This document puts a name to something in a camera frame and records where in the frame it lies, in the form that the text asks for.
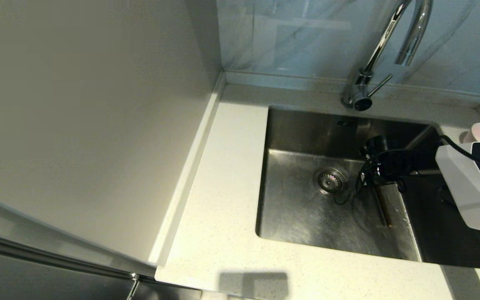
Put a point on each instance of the dark grey cabinet front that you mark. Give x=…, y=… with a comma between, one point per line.
x=36, y=271

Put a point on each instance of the round metal drain strainer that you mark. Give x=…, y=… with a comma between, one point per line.
x=328, y=181

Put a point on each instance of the chrome gooseneck faucet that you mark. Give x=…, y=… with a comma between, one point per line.
x=364, y=82

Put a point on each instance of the brown wooden chopstick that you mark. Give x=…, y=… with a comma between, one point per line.
x=385, y=208

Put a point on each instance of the stainless steel sink basin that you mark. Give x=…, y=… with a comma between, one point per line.
x=290, y=216

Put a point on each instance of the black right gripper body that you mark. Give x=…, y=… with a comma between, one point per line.
x=394, y=164

